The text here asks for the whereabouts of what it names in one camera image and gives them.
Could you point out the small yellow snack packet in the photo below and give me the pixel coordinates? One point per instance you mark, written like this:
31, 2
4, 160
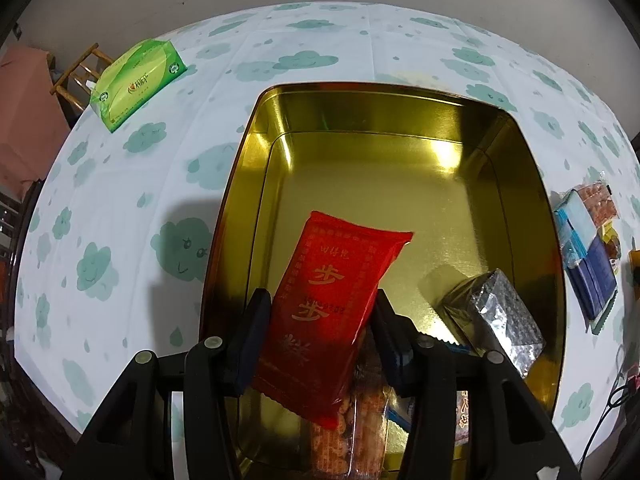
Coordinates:
612, 242

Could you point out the clear peanut snack packet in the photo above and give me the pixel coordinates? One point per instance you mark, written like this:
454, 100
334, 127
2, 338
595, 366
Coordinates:
597, 202

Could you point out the green tissue pack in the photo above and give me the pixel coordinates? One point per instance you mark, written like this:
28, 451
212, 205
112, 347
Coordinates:
135, 82

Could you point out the dark blue packet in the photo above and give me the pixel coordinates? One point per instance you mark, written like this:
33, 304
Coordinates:
595, 280

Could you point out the red snack packet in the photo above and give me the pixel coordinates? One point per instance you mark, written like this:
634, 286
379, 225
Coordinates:
325, 300

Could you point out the pink cloth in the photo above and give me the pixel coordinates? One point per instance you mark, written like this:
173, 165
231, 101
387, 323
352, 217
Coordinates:
27, 115

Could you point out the bamboo chair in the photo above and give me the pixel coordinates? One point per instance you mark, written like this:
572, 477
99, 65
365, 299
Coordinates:
75, 80

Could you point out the orange yellow snack packet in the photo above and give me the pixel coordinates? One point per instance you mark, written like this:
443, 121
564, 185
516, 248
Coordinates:
635, 275

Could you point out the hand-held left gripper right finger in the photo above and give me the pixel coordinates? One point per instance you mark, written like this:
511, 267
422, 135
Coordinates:
400, 360

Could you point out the gold metal tin box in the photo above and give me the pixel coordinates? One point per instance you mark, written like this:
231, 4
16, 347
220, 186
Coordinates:
375, 185

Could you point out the clear packet of orange snacks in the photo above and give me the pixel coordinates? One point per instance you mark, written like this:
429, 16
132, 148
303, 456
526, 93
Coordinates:
365, 435

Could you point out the silver foil snack packet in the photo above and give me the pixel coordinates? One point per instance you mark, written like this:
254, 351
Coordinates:
495, 315

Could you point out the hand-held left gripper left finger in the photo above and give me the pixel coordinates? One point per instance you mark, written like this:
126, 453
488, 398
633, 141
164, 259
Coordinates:
252, 342

